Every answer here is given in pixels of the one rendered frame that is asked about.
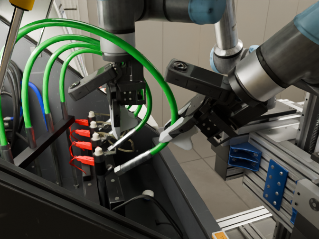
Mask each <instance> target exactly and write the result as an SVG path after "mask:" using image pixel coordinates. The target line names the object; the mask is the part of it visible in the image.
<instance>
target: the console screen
mask: <svg viewBox="0 0 319 239"><path fill-rule="evenodd" d="M55 3H56V6H57V8H58V11H59V13H60V16H61V18H67V17H66V14H65V12H64V9H63V6H62V4H61V1H60V0H55ZM65 29H66V31H67V34H73V33H72V30H71V28H69V27H65ZM70 42H71V43H73V42H76V41H75V40H70ZM73 50H74V51H75V50H78V47H77V48H73ZM76 58H77V60H78V62H79V65H80V68H81V70H82V73H83V75H84V78H85V77H86V76H87V75H86V71H85V66H84V62H83V60H82V57H81V54H79V55H77V56H76Z"/></svg>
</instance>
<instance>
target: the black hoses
mask: <svg viewBox="0 0 319 239"><path fill-rule="evenodd" d="M10 63H11V64H12V65H13V66H14V67H15V69H16V72H17V76H18V79H17V77H16V74H15V72H14V70H13V68H12V67H11V66H10V65H9V70H10V71H11V73H12V76H13V80H14V85H15V88H14V85H13V81H12V78H11V76H10V74H9V72H8V71H7V75H6V76H7V78H8V81H9V84H10V89H11V93H9V92H6V91H3V92H1V95H3V94H6V95H8V96H10V97H11V98H12V101H13V129H6V130H5V132H6V133H7V132H12V137H7V140H10V139H11V142H10V141H8V142H9V144H11V145H10V149H11V152H12V151H13V149H14V146H15V143H16V141H17V140H18V139H22V140H23V141H24V142H25V143H27V144H28V139H27V137H24V136H22V135H21V134H20V132H21V129H22V126H23V122H24V116H22V118H21V122H20V125H19V117H20V107H22V102H21V84H20V82H21V76H20V71H19V68H18V66H17V65H16V64H15V63H14V62H13V61H12V60H10ZM17 80H18V81H17ZM14 89H15V90H14ZM28 145H29V144H28Z"/></svg>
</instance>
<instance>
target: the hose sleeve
mask: <svg viewBox="0 0 319 239"><path fill-rule="evenodd" d="M152 157H154V156H153V155H152V154H151V153H150V149H149V150H147V151H145V152H143V153H141V154H140V155H138V156H136V157H135V158H133V159H131V160H129V161H127V162H125V163H124V164H122V165H121V170H122V171H123V172H127V171H129V170H130V169H132V168H134V167H135V166H137V165H139V164H141V163H143V162H145V161H147V160H149V159H150V158H152Z"/></svg>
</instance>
